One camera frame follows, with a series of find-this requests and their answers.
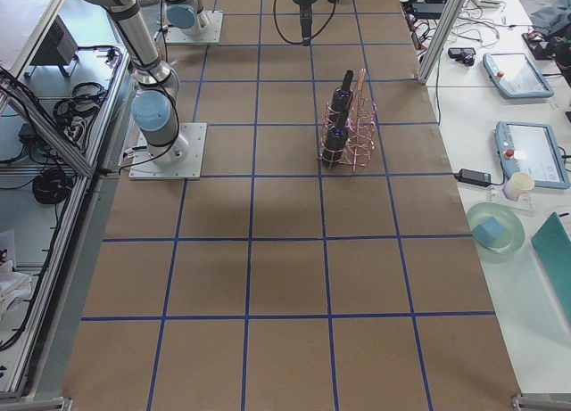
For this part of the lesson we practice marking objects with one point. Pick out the black power adapter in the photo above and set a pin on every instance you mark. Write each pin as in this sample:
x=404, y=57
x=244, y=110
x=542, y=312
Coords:
x=473, y=177

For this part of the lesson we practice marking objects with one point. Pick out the blue foam cube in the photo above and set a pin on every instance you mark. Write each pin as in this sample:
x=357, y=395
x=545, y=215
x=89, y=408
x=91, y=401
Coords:
x=488, y=230

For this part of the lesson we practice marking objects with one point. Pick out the teach pendant far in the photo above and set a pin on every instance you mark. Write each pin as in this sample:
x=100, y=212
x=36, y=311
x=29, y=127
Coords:
x=516, y=76

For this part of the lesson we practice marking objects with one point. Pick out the teach pendant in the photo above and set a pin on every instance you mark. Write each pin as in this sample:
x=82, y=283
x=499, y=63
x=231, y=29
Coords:
x=516, y=76
x=531, y=148

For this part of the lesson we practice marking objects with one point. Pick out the teal book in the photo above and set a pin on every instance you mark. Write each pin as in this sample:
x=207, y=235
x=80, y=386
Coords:
x=551, y=244

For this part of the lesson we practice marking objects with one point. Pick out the teach pendant near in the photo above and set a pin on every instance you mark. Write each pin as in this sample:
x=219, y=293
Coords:
x=531, y=148

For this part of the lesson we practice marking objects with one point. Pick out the aluminium frame post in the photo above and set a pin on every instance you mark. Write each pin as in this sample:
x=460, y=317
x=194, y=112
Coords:
x=433, y=53

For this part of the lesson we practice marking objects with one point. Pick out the green glass plate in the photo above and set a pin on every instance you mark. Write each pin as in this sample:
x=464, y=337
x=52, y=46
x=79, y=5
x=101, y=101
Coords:
x=509, y=243

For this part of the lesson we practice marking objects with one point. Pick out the dark wine bottle in basket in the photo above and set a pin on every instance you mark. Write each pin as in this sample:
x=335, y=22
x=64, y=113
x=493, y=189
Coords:
x=341, y=96

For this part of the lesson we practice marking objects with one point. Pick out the grey control box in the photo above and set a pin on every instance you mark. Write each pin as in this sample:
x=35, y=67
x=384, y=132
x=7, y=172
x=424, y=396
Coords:
x=58, y=49

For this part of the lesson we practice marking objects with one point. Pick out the white paper cup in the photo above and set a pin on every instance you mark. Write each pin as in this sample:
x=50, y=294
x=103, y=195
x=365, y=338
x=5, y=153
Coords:
x=517, y=185

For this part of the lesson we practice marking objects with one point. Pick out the copper wire wine basket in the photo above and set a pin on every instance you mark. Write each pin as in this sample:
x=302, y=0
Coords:
x=361, y=124

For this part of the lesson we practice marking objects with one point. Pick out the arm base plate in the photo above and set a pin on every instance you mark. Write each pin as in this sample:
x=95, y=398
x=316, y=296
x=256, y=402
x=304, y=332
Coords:
x=183, y=160
x=187, y=27

